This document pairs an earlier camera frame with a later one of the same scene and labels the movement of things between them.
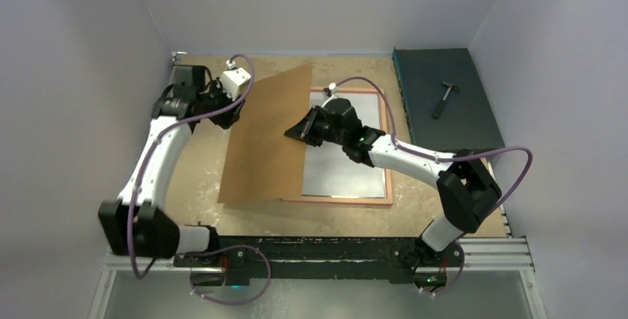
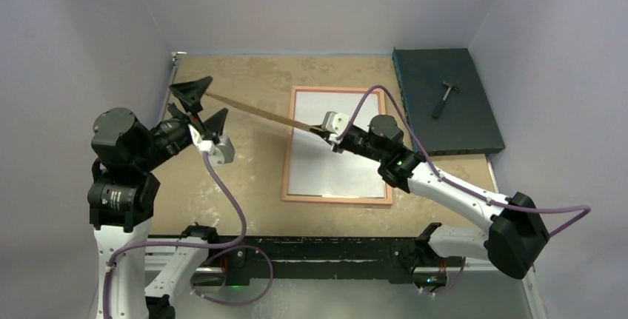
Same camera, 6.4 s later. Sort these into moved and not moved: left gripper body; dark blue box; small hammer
Moved: left gripper body
Not moved: small hammer; dark blue box
